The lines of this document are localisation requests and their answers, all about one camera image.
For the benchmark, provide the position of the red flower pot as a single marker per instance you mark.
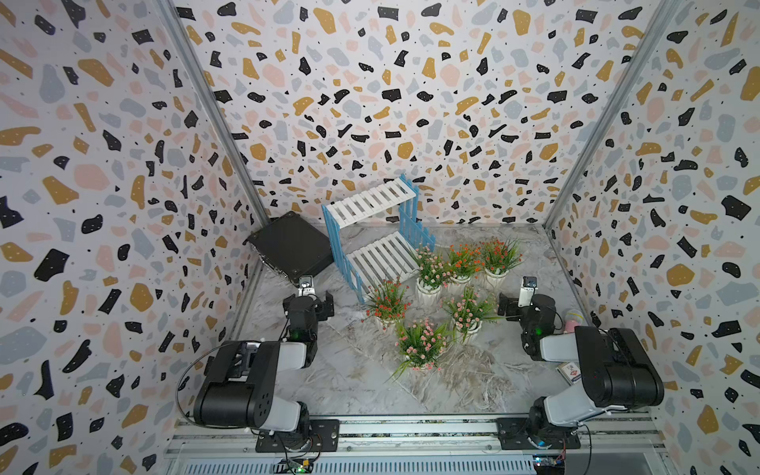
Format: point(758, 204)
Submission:
point(387, 303)
point(464, 262)
point(499, 258)

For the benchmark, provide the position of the pink flower pot back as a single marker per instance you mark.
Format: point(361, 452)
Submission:
point(434, 273)

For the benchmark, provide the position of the pink flower pot front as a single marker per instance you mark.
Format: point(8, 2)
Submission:
point(421, 345)

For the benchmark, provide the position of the pink flower pot right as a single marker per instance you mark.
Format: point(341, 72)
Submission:
point(469, 313)

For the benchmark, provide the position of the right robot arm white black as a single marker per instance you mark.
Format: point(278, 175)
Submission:
point(616, 374)

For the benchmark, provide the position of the aluminium rail frame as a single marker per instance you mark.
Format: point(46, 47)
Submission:
point(443, 444)

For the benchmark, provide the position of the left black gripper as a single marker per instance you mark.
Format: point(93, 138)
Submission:
point(324, 305)

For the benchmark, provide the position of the pink cylindrical object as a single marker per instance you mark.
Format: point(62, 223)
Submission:
point(573, 318)

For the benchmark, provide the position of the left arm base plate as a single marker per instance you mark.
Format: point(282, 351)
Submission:
point(320, 435)

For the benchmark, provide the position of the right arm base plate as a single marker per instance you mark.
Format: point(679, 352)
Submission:
point(525, 434)

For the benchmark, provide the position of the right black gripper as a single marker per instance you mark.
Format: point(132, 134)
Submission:
point(507, 304)

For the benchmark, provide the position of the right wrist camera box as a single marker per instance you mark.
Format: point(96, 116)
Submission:
point(528, 289)

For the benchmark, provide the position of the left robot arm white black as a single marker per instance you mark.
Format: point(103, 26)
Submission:
point(239, 387)

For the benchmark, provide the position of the pink flower pot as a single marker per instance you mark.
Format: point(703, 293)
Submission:
point(469, 313)
point(434, 273)
point(421, 345)

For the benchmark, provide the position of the blue white slatted rack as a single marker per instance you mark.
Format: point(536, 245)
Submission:
point(393, 257)

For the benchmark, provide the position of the green circuit board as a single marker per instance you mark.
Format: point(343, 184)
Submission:
point(298, 466)

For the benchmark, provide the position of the black square box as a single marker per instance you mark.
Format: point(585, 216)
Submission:
point(293, 247)

